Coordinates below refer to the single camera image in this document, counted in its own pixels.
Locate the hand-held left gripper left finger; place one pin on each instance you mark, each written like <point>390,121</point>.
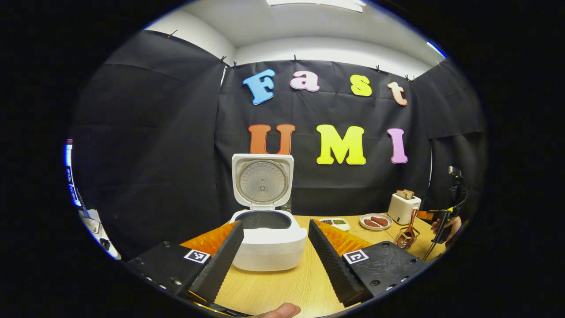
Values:
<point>220,265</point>

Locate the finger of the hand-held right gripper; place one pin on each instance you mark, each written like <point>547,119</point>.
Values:
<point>428,215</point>

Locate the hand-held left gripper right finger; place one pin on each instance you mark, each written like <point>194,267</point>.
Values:
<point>331,265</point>

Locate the wooden spoon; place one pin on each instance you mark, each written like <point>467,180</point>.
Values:
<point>413,218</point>

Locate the white rice cooker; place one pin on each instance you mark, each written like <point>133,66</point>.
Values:
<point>269,249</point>

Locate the white toaster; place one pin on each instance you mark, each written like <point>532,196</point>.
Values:
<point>402,211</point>

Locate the toast slice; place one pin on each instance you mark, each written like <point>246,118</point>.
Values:
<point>401,194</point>
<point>409,194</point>

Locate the white divided grain tray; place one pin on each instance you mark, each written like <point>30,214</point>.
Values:
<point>335,224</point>

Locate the white round plate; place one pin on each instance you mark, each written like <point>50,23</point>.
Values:
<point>387,226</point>

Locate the brown sausage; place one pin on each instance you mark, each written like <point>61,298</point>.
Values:
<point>371,223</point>
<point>379,220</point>

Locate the black computer mouse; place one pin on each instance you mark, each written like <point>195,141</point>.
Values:
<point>105,244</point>

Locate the white side desk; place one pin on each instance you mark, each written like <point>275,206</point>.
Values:
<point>99,232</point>

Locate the black backdrop cloth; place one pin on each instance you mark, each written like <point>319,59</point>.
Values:
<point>154,145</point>

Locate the ceiling light panel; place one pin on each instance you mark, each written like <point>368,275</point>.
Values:
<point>318,3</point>

